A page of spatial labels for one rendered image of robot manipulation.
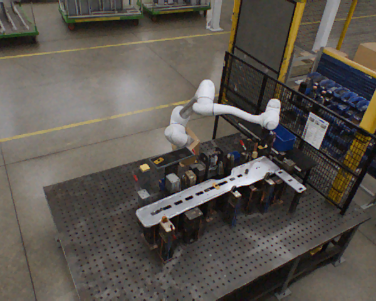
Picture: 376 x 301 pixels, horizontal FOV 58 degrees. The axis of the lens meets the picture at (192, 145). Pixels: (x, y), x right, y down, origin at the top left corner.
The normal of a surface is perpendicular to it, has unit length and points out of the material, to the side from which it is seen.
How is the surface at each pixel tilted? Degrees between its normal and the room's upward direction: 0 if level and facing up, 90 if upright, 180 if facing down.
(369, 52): 90
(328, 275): 0
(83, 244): 0
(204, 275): 0
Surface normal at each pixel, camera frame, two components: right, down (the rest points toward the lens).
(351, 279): 0.09, -0.80
